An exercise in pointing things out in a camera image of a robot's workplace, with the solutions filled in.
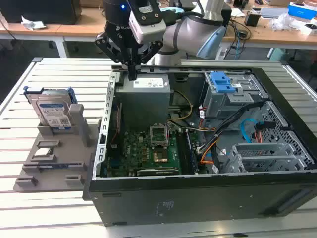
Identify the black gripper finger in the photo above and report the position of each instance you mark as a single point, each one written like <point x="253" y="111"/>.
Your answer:
<point x="106" y="45"/>
<point x="152" y="50"/>

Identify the hard disk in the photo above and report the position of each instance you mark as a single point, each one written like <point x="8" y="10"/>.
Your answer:
<point x="53" y="109"/>

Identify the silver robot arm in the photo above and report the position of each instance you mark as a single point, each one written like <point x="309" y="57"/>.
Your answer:
<point x="188" y="32"/>

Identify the metal disk bay with latch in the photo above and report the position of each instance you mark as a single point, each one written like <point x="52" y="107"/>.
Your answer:
<point x="223" y="104"/>

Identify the wooden office desk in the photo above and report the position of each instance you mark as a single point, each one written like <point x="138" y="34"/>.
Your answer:
<point x="74" y="29"/>
<point x="262" y="37"/>

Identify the grey power supply unit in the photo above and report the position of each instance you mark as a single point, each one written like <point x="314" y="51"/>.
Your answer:
<point x="143" y="101"/>

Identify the black box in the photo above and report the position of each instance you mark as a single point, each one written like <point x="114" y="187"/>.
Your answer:
<point x="39" y="11"/>

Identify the blue plastic bay latch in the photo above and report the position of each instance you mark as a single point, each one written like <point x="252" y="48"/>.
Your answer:
<point x="221" y="83"/>

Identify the white crumpled paper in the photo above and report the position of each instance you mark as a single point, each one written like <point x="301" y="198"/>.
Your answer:
<point x="32" y="23"/>

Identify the green motherboard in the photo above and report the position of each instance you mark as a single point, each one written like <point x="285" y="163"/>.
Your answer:
<point x="133" y="148"/>

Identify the small black container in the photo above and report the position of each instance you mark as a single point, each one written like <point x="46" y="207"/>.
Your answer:
<point x="252" y="19"/>

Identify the black RAM slot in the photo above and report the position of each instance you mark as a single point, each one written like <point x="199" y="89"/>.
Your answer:
<point x="182" y="151"/>
<point x="192" y="153"/>

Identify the CPU socket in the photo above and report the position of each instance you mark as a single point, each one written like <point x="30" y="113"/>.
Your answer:
<point x="161" y="156"/>

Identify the grey parts rack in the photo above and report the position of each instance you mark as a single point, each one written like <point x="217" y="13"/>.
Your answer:
<point x="62" y="153"/>

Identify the silver CPU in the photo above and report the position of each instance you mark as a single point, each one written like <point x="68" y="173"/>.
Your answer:
<point x="41" y="153"/>

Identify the RAM stick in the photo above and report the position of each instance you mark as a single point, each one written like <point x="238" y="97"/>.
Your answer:
<point x="62" y="164"/>

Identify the clear plastic bag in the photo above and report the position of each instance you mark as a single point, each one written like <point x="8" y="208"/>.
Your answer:
<point x="282" y="22"/>

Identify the black PC case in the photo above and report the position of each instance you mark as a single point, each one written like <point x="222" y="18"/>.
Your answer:
<point x="198" y="198"/>

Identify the blue cardboard box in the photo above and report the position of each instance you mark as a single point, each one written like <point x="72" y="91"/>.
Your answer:
<point x="303" y="11"/>

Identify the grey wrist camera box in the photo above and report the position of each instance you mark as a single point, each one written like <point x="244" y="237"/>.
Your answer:
<point x="148" y="29"/>

